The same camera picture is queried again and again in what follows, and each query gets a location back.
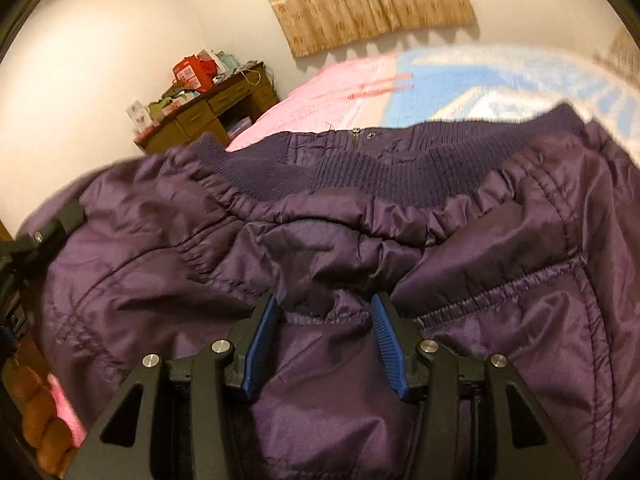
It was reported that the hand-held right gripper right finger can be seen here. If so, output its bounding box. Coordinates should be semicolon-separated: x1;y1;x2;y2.
370;291;581;480

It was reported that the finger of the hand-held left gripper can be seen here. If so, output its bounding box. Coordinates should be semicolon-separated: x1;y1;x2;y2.
17;199;87;251

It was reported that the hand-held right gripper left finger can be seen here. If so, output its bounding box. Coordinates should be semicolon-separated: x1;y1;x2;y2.
65;292;281;480

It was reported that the purple quilted jacket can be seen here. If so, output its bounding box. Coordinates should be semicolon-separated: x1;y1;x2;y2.
17;102;640;480

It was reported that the white greeting card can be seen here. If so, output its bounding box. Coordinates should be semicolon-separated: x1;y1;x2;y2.
125;102;151;131

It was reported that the green cloth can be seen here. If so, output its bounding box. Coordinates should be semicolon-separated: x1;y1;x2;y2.
150;87;196;121

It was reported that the brown wooden desk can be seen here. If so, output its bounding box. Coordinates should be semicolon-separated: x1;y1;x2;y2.
132;62;281;156

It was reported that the red gift bag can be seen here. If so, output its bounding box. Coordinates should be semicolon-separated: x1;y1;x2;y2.
172;55;218;93

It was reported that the pale blue bag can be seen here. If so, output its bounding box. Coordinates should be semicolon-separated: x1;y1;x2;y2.
212;50;241;78

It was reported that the blue dotted printed bed sheet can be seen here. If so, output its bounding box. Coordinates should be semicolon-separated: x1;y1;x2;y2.
380;45;640;131

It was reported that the beige patterned window curtain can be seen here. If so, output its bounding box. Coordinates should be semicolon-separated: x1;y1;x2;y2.
255;0;478;58

